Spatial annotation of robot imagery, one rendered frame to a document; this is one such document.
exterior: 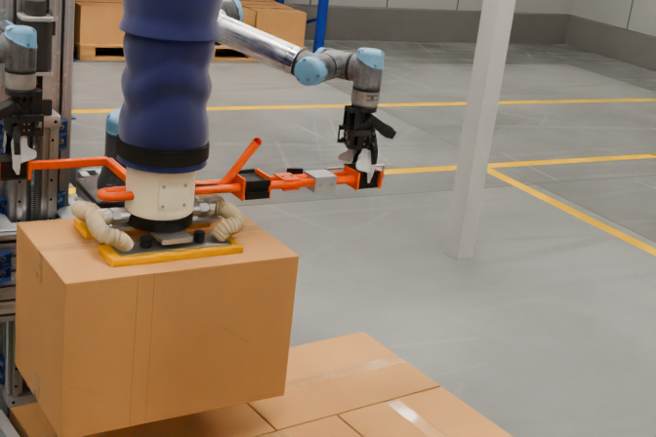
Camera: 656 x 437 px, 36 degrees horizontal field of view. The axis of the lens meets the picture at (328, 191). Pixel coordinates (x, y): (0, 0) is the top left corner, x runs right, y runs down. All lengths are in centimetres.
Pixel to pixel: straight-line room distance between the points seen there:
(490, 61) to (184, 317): 326
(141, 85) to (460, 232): 350
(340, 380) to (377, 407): 17
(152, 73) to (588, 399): 271
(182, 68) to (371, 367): 127
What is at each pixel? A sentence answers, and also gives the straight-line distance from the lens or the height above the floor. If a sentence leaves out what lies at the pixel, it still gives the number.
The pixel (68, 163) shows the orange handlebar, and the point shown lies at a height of 120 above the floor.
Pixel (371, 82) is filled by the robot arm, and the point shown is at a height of 148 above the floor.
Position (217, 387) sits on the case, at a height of 74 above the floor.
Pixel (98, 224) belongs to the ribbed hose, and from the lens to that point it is 241.
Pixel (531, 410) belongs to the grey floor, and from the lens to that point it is 427.
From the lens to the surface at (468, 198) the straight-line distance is 556.
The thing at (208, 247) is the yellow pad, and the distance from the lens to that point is 248.
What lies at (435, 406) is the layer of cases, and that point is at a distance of 303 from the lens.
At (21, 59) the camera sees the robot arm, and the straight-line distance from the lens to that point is 256.
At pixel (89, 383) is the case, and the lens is 243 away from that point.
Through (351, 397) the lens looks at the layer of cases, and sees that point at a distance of 300.
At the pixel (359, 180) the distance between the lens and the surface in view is 277.
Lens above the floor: 201
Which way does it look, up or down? 18 degrees down
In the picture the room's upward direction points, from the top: 7 degrees clockwise
